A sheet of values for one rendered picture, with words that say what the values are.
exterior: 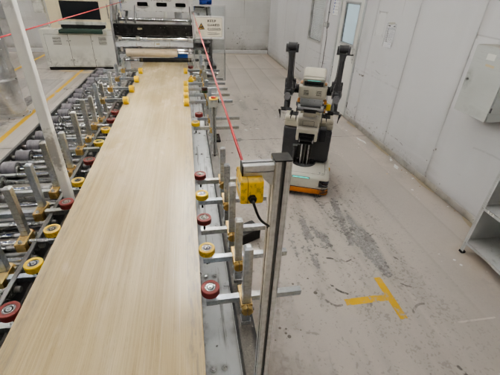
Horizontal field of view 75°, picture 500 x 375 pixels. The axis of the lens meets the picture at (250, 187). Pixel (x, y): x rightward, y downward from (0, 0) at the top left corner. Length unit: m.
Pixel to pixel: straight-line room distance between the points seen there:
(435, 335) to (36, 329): 2.39
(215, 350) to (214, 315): 0.19
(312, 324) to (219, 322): 0.98
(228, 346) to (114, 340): 0.52
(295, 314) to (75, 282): 1.54
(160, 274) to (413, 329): 1.87
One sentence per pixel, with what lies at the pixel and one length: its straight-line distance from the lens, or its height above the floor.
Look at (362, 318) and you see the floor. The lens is 2.66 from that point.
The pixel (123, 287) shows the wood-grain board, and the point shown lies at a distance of 1.55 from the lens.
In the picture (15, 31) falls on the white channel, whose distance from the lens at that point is 2.00.
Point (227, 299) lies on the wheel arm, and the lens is 1.52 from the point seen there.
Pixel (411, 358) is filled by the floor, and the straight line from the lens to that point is 2.60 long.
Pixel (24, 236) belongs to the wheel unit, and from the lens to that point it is 2.09.
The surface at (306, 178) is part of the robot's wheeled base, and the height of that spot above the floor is 0.25.
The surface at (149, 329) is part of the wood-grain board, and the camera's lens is 1.38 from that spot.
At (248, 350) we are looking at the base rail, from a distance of 1.54.
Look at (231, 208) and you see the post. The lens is 1.75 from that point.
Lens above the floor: 2.01
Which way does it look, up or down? 32 degrees down
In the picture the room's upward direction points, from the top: 3 degrees clockwise
